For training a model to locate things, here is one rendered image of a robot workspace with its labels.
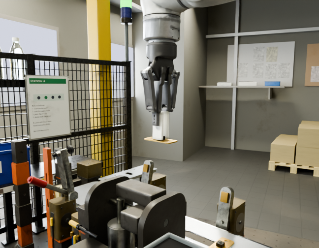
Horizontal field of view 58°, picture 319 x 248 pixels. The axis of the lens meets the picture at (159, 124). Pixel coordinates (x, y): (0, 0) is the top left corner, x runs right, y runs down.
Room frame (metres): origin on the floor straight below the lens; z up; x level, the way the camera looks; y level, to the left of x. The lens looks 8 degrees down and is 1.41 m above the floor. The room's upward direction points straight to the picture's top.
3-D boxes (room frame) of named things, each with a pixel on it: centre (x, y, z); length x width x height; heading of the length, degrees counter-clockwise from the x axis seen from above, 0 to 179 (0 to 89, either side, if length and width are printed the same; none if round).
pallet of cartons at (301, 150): (4.92, -2.42, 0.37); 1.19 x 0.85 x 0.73; 155
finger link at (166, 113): (0.73, -0.01, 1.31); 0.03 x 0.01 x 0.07; 51
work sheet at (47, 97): (1.42, 0.55, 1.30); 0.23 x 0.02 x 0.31; 139
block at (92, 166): (1.26, 0.32, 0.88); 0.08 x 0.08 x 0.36; 49
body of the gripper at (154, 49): (0.72, 0.00, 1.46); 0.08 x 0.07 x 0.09; 141
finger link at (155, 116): (0.70, 0.01, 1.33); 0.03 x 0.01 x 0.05; 141
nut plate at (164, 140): (0.72, 0.00, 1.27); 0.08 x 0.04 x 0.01; 51
